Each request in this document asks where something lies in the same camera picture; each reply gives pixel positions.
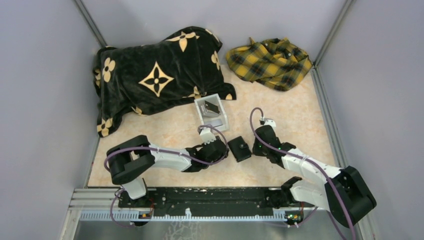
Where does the black floral velvet blanket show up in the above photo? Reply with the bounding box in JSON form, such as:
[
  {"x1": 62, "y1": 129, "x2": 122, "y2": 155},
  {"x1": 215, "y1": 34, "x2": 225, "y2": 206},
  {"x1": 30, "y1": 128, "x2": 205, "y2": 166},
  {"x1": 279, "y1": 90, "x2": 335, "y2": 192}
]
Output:
[{"x1": 92, "y1": 26, "x2": 237, "y2": 138}]

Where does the yellow plaid cloth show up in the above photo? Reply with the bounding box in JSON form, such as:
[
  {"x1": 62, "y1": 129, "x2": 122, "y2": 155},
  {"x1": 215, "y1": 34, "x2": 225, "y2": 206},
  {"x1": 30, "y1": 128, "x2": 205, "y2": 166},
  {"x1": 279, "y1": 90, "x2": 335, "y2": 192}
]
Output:
[{"x1": 225, "y1": 38, "x2": 313, "y2": 92}]

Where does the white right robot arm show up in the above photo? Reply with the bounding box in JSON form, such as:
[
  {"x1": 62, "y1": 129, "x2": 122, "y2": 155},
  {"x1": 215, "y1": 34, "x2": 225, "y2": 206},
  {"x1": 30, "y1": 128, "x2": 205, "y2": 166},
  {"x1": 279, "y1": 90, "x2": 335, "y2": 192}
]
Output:
[{"x1": 253, "y1": 125, "x2": 377, "y2": 228}]

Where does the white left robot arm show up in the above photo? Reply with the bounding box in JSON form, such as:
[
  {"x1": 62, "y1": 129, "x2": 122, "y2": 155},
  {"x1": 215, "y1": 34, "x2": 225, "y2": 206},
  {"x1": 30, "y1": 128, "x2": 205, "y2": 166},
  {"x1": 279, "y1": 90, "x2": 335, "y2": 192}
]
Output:
[{"x1": 104, "y1": 135, "x2": 229, "y2": 207}]

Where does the white plastic card tray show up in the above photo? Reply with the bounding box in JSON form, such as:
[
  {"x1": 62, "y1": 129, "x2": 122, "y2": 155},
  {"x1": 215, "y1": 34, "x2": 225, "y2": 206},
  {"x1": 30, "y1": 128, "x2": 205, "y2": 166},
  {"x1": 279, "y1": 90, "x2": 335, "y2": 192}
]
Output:
[{"x1": 194, "y1": 93, "x2": 230, "y2": 132}]

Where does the aluminium frame rail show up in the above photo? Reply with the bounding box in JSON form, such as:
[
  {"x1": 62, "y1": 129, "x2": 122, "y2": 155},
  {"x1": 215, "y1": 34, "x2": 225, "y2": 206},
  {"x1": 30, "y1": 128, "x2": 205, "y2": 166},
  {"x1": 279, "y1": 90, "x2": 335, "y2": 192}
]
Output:
[{"x1": 60, "y1": 187, "x2": 338, "y2": 240}]

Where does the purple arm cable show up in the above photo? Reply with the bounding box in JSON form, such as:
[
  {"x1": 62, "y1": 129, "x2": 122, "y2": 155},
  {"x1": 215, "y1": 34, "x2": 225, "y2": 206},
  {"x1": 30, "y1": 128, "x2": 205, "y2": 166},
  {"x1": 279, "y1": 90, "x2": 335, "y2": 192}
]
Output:
[
  {"x1": 103, "y1": 124, "x2": 230, "y2": 229},
  {"x1": 249, "y1": 107, "x2": 357, "y2": 240}
]

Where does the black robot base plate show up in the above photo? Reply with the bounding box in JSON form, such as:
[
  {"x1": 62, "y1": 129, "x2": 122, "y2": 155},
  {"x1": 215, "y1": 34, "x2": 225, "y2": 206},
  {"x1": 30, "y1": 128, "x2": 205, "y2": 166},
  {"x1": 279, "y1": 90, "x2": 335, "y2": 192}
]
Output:
[{"x1": 118, "y1": 187, "x2": 312, "y2": 217}]

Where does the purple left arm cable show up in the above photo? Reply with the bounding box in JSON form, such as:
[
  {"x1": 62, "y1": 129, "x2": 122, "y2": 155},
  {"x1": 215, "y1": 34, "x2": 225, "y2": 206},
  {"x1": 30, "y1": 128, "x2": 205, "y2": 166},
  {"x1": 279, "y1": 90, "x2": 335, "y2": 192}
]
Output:
[{"x1": 103, "y1": 124, "x2": 230, "y2": 229}]

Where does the dark card in tray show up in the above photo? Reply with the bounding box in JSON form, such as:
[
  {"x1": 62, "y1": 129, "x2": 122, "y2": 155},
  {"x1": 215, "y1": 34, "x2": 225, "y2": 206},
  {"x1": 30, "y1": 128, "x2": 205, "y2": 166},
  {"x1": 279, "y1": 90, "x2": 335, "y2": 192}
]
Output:
[{"x1": 203, "y1": 101, "x2": 220, "y2": 118}]

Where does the black leather card holder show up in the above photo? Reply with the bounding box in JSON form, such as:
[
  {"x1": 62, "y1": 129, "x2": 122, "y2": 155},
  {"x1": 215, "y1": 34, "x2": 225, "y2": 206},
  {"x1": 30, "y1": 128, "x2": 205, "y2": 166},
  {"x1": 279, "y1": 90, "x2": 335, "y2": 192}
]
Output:
[{"x1": 228, "y1": 136, "x2": 252, "y2": 163}]

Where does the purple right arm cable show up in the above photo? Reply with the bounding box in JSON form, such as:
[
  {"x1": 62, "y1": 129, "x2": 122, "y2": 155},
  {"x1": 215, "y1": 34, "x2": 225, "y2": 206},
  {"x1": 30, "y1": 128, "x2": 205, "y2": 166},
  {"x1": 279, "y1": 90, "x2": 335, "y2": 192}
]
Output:
[{"x1": 249, "y1": 107, "x2": 357, "y2": 240}]

